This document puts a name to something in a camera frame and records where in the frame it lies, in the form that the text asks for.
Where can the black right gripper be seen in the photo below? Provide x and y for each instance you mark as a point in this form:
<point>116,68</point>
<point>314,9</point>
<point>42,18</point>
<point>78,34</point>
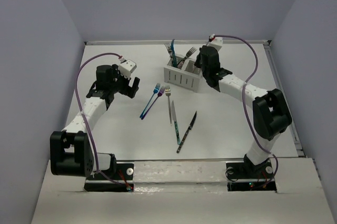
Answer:
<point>197,63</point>

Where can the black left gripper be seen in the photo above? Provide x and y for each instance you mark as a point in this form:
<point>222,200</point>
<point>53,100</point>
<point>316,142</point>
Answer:
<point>127,91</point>

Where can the silver fork black riveted handle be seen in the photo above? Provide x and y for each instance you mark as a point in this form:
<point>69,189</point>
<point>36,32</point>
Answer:
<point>189,53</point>

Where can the all blue fork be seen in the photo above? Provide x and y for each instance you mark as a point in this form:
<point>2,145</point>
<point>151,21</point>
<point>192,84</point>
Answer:
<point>174,62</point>

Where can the silver fork teal marbled handle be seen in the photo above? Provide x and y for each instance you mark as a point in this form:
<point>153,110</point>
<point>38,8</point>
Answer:
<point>169,50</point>

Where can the silver knife teal marbled handle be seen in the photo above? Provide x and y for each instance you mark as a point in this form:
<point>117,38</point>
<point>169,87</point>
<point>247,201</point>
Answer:
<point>175,123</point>

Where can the silver knife black speckled handle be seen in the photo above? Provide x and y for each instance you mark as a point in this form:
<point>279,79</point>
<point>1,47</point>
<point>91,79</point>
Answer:
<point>186,133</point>

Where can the silver fork pink handle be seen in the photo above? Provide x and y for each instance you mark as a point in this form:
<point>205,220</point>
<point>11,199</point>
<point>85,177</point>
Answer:
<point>180,64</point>

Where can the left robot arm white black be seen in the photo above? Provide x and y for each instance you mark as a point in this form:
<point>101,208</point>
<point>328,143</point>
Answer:
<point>71,150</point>

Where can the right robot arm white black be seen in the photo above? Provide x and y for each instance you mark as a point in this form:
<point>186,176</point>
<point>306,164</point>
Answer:
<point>266,111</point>

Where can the white perforated utensil caddy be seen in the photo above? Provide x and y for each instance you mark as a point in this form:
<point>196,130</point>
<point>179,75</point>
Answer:
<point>188,76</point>

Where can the blue iridescent fork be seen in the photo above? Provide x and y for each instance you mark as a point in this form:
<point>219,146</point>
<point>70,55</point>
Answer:
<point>155,91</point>

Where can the purple iridescent fork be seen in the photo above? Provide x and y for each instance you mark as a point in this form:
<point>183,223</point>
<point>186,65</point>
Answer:
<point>158,95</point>

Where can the plain silver fork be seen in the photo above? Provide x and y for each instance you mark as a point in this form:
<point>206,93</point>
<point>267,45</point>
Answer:
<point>168,94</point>

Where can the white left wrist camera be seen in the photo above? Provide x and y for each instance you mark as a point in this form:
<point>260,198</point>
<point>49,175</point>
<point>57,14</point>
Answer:
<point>126,68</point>

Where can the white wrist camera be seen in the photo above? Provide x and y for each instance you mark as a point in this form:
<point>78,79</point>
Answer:
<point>126,68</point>
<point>215,42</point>

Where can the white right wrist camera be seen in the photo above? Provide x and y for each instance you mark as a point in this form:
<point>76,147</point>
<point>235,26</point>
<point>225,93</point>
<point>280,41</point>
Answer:
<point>215,42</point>

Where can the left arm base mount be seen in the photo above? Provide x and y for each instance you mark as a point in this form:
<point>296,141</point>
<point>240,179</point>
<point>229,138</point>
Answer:
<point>120,181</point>

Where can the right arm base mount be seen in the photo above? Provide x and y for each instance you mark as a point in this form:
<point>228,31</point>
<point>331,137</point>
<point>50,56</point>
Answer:
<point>240,178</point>

